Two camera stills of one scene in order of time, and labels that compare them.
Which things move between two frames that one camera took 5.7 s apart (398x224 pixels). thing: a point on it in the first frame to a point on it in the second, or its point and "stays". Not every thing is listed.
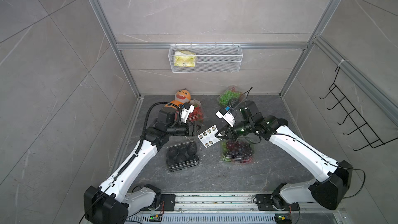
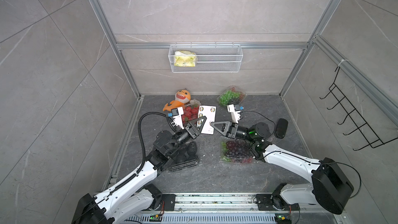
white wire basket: (211, 58) stays
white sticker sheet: (208, 137) to (209, 112)
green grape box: (230, 97) stays
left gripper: (190, 133) stays
